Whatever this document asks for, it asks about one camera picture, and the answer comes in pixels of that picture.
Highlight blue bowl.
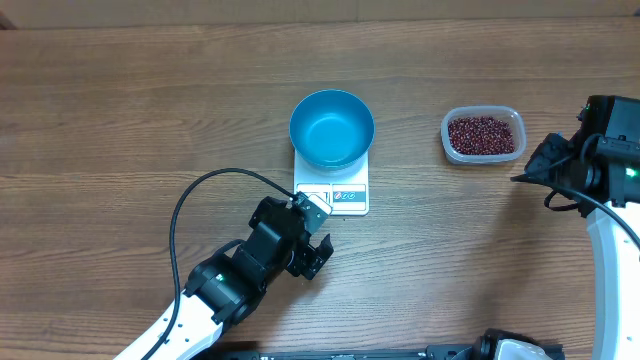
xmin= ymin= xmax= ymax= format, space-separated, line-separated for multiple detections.
xmin=289 ymin=89 xmax=376 ymax=169

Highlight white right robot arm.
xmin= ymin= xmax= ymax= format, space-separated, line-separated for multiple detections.
xmin=514 ymin=95 xmax=639 ymax=359

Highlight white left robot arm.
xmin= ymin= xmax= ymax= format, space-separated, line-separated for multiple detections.
xmin=116 ymin=192 xmax=333 ymax=360

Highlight white kitchen scale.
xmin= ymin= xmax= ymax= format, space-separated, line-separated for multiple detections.
xmin=294 ymin=152 xmax=370 ymax=216

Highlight red beans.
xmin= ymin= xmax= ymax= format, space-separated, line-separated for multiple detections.
xmin=447 ymin=116 xmax=515 ymax=155

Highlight clear plastic bean container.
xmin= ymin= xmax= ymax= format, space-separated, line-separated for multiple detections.
xmin=441 ymin=105 xmax=527 ymax=165

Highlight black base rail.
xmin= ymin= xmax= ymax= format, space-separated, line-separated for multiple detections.
xmin=196 ymin=328 xmax=566 ymax=360

